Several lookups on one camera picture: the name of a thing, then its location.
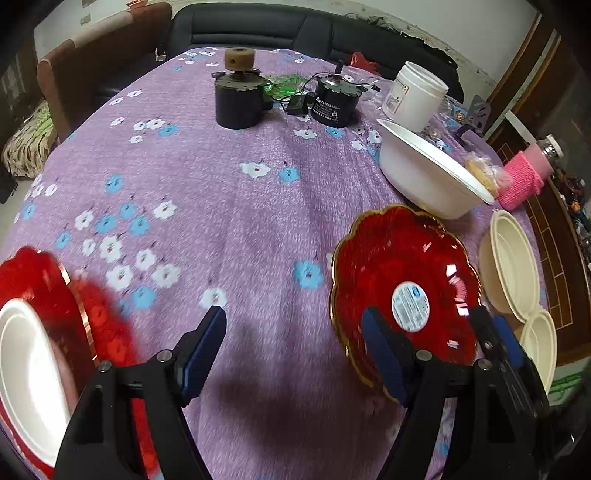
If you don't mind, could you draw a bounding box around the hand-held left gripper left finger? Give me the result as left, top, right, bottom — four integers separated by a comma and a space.
53, 305, 228, 480

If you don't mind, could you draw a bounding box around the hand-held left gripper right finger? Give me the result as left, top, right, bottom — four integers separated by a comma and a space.
361, 307, 522, 480

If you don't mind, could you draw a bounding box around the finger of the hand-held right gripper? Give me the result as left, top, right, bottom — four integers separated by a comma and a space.
470, 305, 498, 366
492, 315, 527, 371

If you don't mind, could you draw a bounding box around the small cream bowl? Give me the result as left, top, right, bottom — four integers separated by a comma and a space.
518, 308, 558, 395

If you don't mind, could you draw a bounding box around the large cream bowl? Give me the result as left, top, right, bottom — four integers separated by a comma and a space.
478, 210, 542, 324

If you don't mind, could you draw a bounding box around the red glass plate with label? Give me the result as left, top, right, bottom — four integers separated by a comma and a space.
329, 204, 483, 402

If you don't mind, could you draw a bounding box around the red dotted glass plate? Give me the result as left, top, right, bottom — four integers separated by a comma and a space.
69, 277, 153, 467

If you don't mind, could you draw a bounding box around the large white bowl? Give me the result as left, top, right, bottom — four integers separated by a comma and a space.
378, 119, 496, 220

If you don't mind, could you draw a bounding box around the small white bowl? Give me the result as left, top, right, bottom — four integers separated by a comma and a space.
0, 299, 80, 468

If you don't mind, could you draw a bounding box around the red glass plate gold rim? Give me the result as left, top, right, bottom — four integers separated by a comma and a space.
0, 246, 100, 480

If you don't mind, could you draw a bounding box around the purple floral tablecloth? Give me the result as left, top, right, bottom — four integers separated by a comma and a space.
0, 46, 550, 480

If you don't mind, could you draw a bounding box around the bread in plastic bag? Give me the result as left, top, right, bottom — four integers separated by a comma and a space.
464, 154, 513, 199

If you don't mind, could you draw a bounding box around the bottle with pink knitted sleeve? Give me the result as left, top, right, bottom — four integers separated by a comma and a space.
496, 135, 565, 210

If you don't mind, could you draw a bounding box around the white plastic jar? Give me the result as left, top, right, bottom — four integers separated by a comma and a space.
382, 61, 450, 134

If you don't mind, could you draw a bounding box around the black motor with wooden wheel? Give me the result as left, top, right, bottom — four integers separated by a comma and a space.
213, 47, 273, 130

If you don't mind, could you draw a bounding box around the black motor with label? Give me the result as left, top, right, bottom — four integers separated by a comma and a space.
309, 62, 363, 128

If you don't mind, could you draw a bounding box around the black power adapter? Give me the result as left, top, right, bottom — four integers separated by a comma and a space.
286, 93, 311, 116

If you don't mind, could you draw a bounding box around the patterned blanket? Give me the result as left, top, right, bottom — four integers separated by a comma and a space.
2, 99, 58, 176

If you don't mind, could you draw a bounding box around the green plastic piece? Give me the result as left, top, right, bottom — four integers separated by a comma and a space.
265, 74, 308, 100

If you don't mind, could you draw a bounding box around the red plastic bag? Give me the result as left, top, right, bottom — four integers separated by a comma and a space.
349, 52, 382, 75

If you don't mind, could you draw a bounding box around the brown armchair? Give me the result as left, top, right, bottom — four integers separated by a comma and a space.
36, 2, 174, 139

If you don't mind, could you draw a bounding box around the black leather sofa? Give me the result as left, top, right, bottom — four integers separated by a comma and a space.
168, 2, 465, 100

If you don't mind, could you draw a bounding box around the grey metal bracket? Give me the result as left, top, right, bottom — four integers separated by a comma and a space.
457, 95, 491, 139

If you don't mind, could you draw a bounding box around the brown wooden door frame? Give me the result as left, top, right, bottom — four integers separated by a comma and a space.
485, 14, 591, 384

